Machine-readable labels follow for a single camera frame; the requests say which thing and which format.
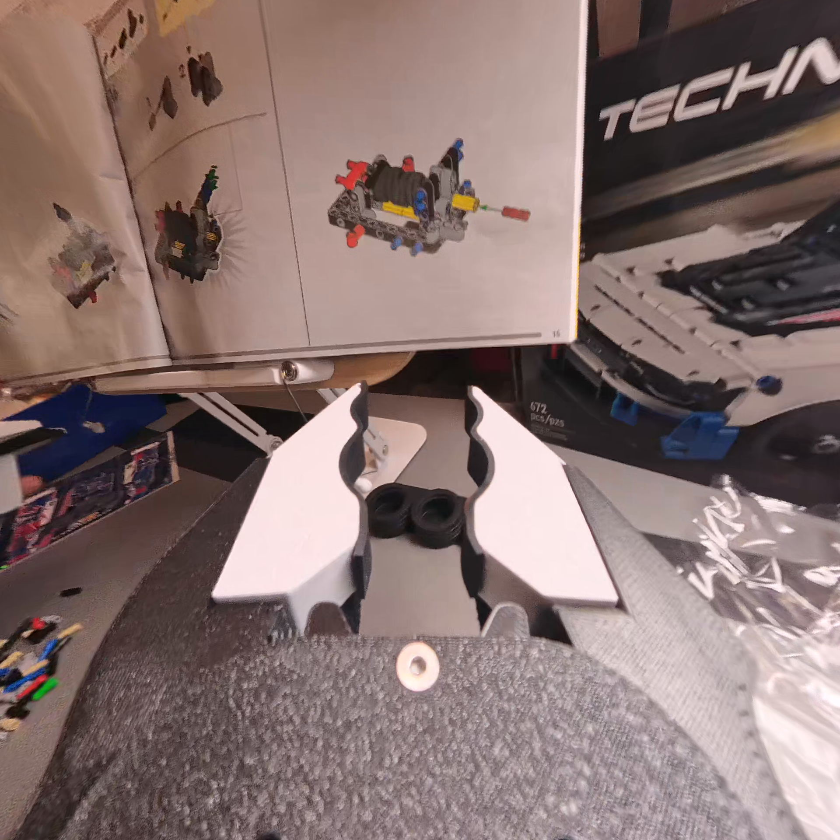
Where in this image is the lego set box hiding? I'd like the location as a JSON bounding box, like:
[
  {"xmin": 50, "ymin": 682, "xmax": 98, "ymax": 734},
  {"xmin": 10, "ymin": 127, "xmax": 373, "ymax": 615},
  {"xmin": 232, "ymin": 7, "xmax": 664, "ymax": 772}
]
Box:
[{"xmin": 521, "ymin": 0, "xmax": 840, "ymax": 506}]

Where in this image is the clear plastic bag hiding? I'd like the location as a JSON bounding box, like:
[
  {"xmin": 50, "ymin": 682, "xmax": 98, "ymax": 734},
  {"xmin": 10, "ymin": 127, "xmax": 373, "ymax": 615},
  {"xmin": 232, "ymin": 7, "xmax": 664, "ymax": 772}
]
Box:
[{"xmin": 689, "ymin": 476, "xmax": 840, "ymax": 840}]

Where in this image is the white book stand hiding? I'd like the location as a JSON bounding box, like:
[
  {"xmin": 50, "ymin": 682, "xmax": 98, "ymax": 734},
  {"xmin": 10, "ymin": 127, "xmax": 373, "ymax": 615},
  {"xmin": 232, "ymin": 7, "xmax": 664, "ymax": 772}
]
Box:
[{"xmin": 0, "ymin": 351, "xmax": 427, "ymax": 493}]

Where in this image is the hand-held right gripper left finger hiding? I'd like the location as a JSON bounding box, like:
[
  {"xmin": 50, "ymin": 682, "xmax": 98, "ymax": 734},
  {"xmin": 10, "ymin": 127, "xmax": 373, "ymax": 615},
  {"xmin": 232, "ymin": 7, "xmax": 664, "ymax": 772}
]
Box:
[{"xmin": 211, "ymin": 382, "xmax": 370, "ymax": 634}]

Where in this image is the blue storage bin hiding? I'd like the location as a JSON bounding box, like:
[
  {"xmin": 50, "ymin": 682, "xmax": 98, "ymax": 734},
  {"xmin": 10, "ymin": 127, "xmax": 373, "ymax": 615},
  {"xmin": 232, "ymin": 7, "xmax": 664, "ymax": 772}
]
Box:
[{"xmin": 0, "ymin": 384, "xmax": 168, "ymax": 487}]

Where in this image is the black rubber lego tyre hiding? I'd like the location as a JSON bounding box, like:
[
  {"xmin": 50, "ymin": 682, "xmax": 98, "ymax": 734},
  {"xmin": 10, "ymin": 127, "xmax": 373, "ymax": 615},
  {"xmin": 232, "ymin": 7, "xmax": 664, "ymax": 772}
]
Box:
[
  {"xmin": 365, "ymin": 486, "xmax": 421, "ymax": 539},
  {"xmin": 410, "ymin": 489, "xmax": 468, "ymax": 551}
]

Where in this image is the lego instruction booklet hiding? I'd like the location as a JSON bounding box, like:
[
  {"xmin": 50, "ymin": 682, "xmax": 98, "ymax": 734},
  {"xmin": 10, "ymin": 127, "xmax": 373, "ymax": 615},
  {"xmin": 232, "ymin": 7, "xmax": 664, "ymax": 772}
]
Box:
[{"xmin": 0, "ymin": 0, "xmax": 588, "ymax": 382}]

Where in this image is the pile of loose lego pieces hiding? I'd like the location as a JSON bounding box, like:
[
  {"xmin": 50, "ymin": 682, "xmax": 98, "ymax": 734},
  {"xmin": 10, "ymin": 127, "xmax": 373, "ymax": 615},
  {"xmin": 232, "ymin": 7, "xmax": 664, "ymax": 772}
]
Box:
[{"xmin": 0, "ymin": 586, "xmax": 85, "ymax": 736}]

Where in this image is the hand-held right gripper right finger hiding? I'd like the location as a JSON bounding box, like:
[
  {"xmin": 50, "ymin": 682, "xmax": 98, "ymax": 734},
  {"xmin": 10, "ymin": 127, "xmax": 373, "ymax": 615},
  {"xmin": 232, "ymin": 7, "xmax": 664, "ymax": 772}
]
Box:
[{"xmin": 465, "ymin": 385, "xmax": 621, "ymax": 634}]

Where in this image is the lego sticker sheet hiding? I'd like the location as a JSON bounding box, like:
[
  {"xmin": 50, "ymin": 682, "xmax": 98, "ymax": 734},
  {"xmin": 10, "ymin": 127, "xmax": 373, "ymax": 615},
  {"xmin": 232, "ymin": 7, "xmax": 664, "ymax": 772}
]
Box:
[{"xmin": 0, "ymin": 432, "xmax": 178, "ymax": 568}]

